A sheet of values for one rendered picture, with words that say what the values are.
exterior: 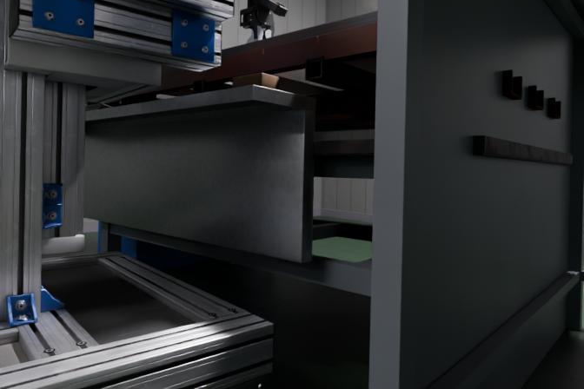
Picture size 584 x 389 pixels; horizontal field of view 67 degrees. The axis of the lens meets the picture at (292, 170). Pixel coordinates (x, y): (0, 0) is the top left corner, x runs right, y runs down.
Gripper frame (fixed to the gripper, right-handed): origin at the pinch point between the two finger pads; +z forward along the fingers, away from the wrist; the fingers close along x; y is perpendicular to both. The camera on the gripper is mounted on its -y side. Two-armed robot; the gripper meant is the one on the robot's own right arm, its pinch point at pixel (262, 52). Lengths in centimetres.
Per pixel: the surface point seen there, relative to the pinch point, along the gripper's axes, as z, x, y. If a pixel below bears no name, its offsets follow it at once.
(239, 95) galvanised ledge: 21, 36, -31
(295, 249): 55, 20, -33
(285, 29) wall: -108, -236, 208
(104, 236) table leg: 66, 11, 80
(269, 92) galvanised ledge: 21, 32, -35
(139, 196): 47, 20, 36
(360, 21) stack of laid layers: 2.4, 12.1, -43.6
